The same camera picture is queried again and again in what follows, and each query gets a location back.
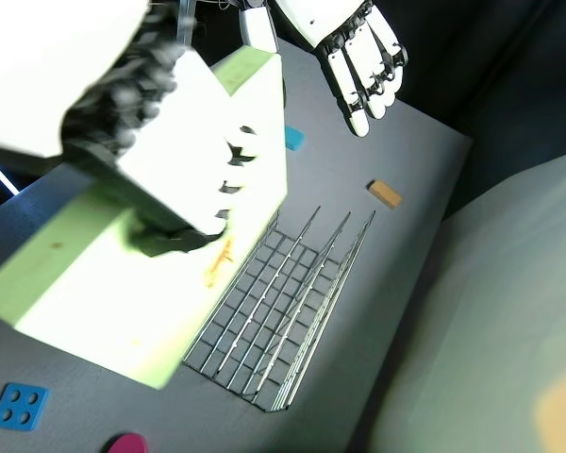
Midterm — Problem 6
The pink round block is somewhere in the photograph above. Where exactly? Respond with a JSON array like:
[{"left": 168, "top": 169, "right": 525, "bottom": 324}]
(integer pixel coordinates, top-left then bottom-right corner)
[{"left": 105, "top": 431, "right": 150, "bottom": 453}]

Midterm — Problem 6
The white light strip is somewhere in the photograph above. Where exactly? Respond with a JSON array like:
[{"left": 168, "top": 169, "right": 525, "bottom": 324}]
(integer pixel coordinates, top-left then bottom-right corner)
[{"left": 0, "top": 162, "right": 21, "bottom": 195}]

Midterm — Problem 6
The blue square four-hole block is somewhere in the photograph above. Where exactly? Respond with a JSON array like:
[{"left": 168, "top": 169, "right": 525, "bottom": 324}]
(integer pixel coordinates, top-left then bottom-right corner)
[{"left": 0, "top": 382, "right": 50, "bottom": 432}]

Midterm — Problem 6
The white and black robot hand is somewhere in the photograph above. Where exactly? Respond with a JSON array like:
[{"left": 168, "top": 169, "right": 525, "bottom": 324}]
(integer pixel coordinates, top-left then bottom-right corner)
[
  {"left": 238, "top": 0, "right": 410, "bottom": 139},
  {"left": 0, "top": 0, "right": 260, "bottom": 260}
]

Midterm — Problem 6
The tan rectangular wooden block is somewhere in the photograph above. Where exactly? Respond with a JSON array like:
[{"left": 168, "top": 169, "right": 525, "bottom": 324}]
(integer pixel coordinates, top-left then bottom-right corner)
[{"left": 367, "top": 178, "right": 404, "bottom": 210}]

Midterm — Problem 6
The blue rounded block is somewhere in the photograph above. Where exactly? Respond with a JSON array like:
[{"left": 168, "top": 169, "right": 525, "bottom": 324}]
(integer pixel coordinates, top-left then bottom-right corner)
[{"left": 284, "top": 126, "right": 307, "bottom": 152}]

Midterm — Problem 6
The wire metal rack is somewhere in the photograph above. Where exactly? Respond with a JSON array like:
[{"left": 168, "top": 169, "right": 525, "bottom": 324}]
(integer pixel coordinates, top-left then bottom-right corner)
[{"left": 182, "top": 205, "right": 377, "bottom": 413}]

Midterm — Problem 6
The grey table cloth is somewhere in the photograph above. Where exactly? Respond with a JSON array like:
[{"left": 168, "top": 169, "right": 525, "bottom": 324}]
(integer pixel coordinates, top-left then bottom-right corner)
[{"left": 0, "top": 40, "right": 474, "bottom": 453}]

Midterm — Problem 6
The pale green book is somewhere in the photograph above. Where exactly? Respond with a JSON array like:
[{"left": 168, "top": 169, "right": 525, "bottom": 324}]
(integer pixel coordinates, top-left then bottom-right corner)
[{"left": 0, "top": 45, "right": 290, "bottom": 391}]

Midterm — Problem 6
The large pale grey rounded cover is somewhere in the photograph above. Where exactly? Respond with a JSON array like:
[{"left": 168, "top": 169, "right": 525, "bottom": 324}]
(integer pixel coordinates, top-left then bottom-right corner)
[{"left": 358, "top": 148, "right": 566, "bottom": 453}]

